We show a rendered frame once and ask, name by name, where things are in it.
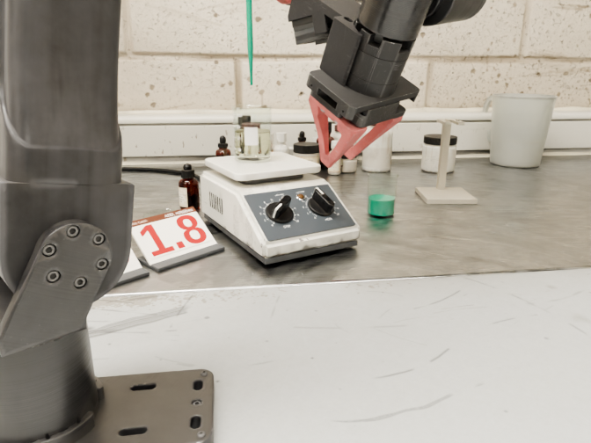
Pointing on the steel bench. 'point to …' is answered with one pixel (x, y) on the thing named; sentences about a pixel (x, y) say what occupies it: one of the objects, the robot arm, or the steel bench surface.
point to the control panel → (315, 223)
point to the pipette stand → (452, 195)
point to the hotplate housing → (334, 241)
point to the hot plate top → (280, 163)
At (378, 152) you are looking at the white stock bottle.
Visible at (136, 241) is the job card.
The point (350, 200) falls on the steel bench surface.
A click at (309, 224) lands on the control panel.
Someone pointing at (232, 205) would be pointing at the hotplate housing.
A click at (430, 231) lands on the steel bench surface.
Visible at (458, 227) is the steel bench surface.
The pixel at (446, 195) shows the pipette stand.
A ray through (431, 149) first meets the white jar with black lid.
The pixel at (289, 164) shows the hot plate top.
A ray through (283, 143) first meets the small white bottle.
